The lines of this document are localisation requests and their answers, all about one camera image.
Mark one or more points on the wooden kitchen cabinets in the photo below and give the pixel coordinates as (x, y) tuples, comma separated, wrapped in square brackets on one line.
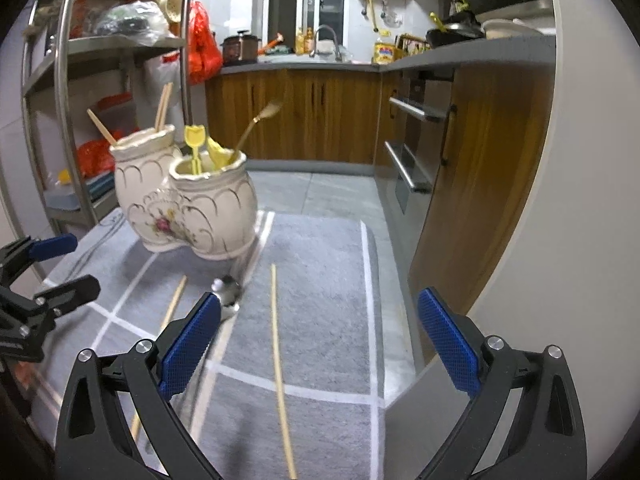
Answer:
[(310, 115)]

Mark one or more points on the clear plastic bag dark contents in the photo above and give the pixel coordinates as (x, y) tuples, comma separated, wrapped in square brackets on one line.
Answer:
[(134, 20)]

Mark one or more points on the cream floral ceramic utensil holder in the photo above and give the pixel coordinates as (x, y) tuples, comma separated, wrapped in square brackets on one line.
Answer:
[(210, 210)]

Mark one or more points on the yellow plastic fork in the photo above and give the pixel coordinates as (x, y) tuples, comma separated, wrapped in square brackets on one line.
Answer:
[(194, 137)]

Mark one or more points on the black wok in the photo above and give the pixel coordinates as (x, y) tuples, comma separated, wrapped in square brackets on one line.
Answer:
[(450, 34)]

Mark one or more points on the wooden chopstick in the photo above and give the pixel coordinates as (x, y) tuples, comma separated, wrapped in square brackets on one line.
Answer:
[(167, 105), (160, 110), (102, 129), (282, 385), (175, 300)]

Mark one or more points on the metal shelf rack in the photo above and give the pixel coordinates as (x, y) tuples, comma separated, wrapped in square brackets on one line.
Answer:
[(122, 45)]

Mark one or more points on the glass door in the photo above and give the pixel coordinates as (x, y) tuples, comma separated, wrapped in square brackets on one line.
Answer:
[(310, 0)]

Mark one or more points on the yellow plastic spoon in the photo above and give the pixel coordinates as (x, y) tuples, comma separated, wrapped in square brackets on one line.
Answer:
[(216, 152)]

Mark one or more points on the dark pressure cooker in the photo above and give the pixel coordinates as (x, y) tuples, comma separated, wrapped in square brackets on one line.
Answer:
[(240, 50)]

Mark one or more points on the yellow cooking oil bottle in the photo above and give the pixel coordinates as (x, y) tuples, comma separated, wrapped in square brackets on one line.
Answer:
[(383, 51)]

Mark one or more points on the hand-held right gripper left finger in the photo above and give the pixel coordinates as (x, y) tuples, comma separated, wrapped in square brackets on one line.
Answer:
[(190, 345)]

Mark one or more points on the hanging orange plastic bag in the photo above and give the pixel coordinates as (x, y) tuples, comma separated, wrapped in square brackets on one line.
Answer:
[(202, 47)]

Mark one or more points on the yellow plastic item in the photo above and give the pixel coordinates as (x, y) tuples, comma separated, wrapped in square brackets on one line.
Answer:
[(65, 176)]

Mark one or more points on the orange plastic bag on shelf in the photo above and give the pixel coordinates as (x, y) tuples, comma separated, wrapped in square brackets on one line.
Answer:
[(95, 158)]

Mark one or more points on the silver metal spoon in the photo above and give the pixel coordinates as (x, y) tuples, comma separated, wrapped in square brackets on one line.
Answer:
[(227, 290)]

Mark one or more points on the grey kitchen countertop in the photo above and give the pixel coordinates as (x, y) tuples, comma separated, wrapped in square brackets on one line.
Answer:
[(450, 52)]

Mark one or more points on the grey mat with white lines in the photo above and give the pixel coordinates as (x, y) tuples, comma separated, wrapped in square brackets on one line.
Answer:
[(320, 320)]

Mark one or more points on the blue lid storage box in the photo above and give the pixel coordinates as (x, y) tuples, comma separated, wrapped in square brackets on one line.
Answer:
[(100, 186)]

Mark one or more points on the beige plastic colander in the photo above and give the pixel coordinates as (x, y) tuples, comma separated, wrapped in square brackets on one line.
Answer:
[(172, 7)]

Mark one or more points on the white plastic bag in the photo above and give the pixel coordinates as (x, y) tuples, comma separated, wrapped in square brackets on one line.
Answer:
[(161, 77)]

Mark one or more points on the chrome kitchen faucet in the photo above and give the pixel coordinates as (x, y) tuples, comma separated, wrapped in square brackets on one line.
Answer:
[(327, 42)]

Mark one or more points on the amber glass bottles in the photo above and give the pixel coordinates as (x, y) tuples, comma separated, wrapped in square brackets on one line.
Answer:
[(305, 41)]

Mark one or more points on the built-in oven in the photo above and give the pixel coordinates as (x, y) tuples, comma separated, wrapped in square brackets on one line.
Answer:
[(415, 145)]

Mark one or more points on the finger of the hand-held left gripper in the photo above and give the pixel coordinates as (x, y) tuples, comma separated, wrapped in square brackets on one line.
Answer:
[(70, 292), (52, 245)]

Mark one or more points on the white cooking pot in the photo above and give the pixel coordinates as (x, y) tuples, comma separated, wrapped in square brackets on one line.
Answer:
[(502, 27)]

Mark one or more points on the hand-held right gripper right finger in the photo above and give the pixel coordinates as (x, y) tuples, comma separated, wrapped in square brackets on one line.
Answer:
[(447, 345)]

